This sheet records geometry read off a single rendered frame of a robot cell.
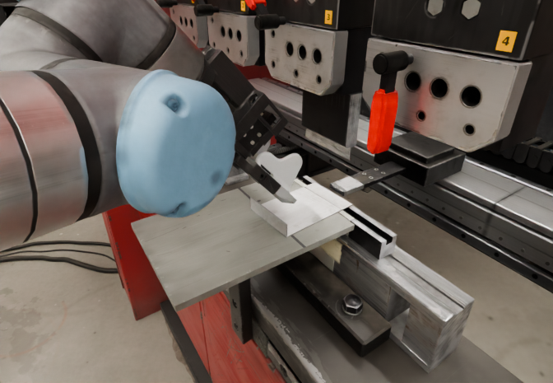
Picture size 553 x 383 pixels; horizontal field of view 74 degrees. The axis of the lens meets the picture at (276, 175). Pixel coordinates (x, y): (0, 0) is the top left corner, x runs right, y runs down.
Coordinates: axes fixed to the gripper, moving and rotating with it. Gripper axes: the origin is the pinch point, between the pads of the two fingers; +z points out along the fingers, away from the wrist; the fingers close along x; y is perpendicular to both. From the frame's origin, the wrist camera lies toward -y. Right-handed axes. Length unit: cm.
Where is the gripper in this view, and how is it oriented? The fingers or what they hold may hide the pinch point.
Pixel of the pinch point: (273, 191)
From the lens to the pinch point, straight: 50.8
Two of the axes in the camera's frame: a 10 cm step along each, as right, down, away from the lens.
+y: 6.4, -7.7, 0.6
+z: 5.4, 5.0, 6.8
